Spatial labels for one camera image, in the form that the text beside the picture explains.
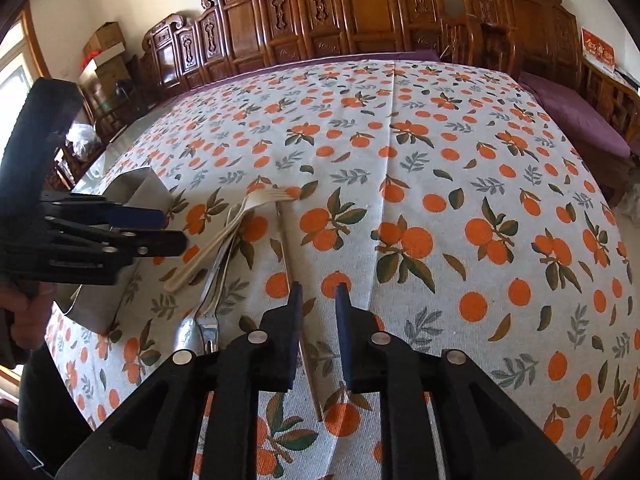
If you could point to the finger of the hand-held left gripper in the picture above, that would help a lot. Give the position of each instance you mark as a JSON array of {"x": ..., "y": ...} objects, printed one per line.
[
  {"x": 142, "y": 217},
  {"x": 160, "y": 244}
]

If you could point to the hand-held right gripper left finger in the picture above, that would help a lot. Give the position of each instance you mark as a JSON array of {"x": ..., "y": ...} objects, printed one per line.
[{"x": 292, "y": 330}]

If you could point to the person's left hand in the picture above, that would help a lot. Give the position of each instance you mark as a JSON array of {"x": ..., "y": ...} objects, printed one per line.
[{"x": 30, "y": 320}]

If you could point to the rectangular metal tray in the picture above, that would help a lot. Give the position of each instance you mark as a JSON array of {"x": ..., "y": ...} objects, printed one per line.
[{"x": 137, "y": 187}]

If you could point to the person's dark clothing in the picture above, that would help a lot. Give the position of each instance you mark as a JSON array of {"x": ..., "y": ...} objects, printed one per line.
[{"x": 50, "y": 410}]

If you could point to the metal spoon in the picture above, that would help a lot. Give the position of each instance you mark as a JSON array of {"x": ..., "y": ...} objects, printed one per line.
[{"x": 186, "y": 332}]

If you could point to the carved wooden sofa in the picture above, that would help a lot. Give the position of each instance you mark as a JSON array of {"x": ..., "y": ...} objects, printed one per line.
[{"x": 360, "y": 5}]

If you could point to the carved wooden armchair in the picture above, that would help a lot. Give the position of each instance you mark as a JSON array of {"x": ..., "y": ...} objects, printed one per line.
[{"x": 525, "y": 10}]

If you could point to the white plastic bag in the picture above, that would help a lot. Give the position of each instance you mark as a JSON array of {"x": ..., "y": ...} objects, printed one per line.
[{"x": 82, "y": 139}]

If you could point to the cream plastic fork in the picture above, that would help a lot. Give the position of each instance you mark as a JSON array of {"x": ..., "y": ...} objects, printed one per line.
[{"x": 200, "y": 265}]

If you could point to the wooden dining chair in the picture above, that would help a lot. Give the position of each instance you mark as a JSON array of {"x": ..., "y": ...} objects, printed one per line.
[{"x": 65, "y": 165}]

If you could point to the brown cardboard box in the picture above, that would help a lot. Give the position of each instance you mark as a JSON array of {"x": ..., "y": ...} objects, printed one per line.
[{"x": 105, "y": 35}]

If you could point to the stacked cardboard boxes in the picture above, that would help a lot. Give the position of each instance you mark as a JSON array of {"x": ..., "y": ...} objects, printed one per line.
[{"x": 107, "y": 87}]

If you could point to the wooden chopstick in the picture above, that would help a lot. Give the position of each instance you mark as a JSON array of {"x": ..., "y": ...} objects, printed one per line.
[{"x": 287, "y": 265}]

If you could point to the white flat box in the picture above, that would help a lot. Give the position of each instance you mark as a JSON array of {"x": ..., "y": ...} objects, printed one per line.
[{"x": 102, "y": 56}]

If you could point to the purple armchair cushion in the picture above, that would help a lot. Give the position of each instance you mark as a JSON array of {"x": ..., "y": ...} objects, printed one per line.
[{"x": 580, "y": 115}]

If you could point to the red greeting card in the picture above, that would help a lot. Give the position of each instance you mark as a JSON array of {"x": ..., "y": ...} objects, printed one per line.
[{"x": 597, "y": 47}]

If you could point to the orange print tablecloth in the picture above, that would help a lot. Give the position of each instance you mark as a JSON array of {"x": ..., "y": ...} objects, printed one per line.
[{"x": 425, "y": 135}]

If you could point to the metal fork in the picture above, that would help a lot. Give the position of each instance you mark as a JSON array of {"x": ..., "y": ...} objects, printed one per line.
[{"x": 210, "y": 327}]

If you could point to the long purple sofa cushion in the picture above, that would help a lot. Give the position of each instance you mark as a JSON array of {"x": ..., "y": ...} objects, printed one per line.
[{"x": 420, "y": 55}]

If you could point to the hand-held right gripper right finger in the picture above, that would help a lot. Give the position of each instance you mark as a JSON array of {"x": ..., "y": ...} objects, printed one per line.
[{"x": 345, "y": 340}]

